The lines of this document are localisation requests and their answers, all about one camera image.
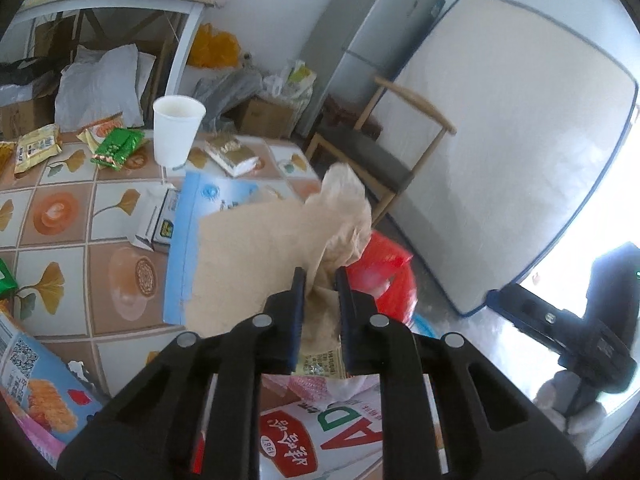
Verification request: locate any brown paper bag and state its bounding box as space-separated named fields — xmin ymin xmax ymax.
xmin=182 ymin=162 xmax=372 ymax=356

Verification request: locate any blue pink chip bag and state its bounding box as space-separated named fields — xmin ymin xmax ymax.
xmin=1 ymin=308 xmax=103 ymax=466

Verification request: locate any right white gloved hand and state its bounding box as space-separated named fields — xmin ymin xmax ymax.
xmin=534 ymin=370 xmax=606 ymax=455

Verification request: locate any red white AD bag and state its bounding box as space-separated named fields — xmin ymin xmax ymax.
xmin=192 ymin=374 xmax=446 ymax=480

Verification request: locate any patterned tablecloth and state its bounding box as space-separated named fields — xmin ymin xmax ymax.
xmin=1 ymin=126 xmax=221 ymax=394

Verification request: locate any red plastic bag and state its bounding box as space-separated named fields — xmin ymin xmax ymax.
xmin=346 ymin=231 xmax=418 ymax=326

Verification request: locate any small white carton box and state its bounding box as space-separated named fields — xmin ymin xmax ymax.
xmin=127 ymin=184 xmax=180 ymax=254

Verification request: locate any blue white flat box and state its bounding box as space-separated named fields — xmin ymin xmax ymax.
xmin=162 ymin=170 xmax=262 ymax=328

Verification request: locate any large green chip bag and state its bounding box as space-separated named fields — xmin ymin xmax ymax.
xmin=0 ymin=259 xmax=18 ymax=299

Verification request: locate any white mattress blue trim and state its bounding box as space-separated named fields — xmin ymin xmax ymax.
xmin=374 ymin=0 xmax=639 ymax=316

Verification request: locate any gold white coffee packet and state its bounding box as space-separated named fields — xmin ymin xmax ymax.
xmin=204 ymin=132 xmax=259 ymax=178

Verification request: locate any green snack packet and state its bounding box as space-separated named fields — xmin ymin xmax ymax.
xmin=91 ymin=128 xmax=145 ymax=170

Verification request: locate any wooden chair dark seat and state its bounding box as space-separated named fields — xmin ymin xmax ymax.
xmin=305 ymin=76 xmax=457 ymax=226

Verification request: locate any white paper cup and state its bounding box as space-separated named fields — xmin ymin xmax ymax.
xmin=153 ymin=96 xmax=206 ymax=168

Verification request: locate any orange red snack packet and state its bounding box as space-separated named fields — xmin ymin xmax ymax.
xmin=77 ymin=113 xmax=125 ymax=153

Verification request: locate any cardboard box by fridge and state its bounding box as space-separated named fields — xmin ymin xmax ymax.
xmin=235 ymin=98 xmax=295 ymax=139

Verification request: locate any yellow snack packet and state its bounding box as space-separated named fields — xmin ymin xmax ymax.
xmin=14 ymin=124 xmax=62 ymax=174

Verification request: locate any white pillow sack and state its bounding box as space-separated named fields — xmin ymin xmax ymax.
xmin=54 ymin=44 xmax=155 ymax=132

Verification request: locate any cardboard box under shelf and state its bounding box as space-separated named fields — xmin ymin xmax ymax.
xmin=1 ymin=90 xmax=56 ymax=141

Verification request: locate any yellow plastic bag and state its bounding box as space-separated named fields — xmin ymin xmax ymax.
xmin=188 ymin=23 xmax=241 ymax=70

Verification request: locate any grey refrigerator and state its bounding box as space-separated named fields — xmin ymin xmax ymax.
xmin=296 ymin=0 xmax=445 ymax=136

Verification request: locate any white metal shelf table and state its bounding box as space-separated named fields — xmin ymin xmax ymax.
xmin=1 ymin=0 xmax=216 ymax=118

